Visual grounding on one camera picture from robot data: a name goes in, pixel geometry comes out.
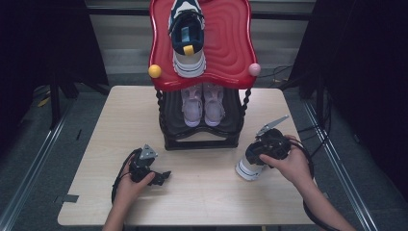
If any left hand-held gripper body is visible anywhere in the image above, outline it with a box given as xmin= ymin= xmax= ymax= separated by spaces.
xmin=129 ymin=143 xmax=160 ymax=184

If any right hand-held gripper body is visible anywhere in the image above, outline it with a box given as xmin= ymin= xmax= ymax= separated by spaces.
xmin=244 ymin=115 xmax=293 ymax=166

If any navy and white sneaker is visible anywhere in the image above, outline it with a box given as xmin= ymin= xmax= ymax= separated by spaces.
xmin=167 ymin=0 xmax=207 ymax=79
xmin=235 ymin=153 xmax=268 ymax=182

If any purple sandal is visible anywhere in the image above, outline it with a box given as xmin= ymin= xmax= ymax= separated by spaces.
xmin=202 ymin=82 xmax=226 ymax=127
xmin=180 ymin=84 xmax=204 ymax=128

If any red and black shoe rack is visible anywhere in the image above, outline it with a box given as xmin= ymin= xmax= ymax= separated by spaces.
xmin=147 ymin=0 xmax=262 ymax=151

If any person's left hand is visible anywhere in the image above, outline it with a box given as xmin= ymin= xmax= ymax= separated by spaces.
xmin=114 ymin=163 xmax=157 ymax=210

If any person's right hand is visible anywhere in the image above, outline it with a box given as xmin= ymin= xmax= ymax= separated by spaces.
xmin=259 ymin=135 xmax=314 ymax=191

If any dark metal stand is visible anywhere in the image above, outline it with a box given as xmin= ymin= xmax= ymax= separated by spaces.
xmin=49 ymin=75 xmax=62 ymax=130

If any black curtain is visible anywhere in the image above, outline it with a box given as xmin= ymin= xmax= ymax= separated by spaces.
xmin=0 ymin=0 xmax=109 ymax=155
xmin=290 ymin=0 xmax=408 ymax=200

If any yellow object on floor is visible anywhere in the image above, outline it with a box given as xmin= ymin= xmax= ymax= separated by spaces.
xmin=37 ymin=95 xmax=52 ymax=108

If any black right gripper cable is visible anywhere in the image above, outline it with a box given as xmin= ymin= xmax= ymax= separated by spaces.
xmin=287 ymin=137 xmax=341 ymax=231

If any metal floor rail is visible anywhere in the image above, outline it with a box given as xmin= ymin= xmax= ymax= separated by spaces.
xmin=0 ymin=95 xmax=76 ymax=231
xmin=302 ymin=100 xmax=379 ymax=231

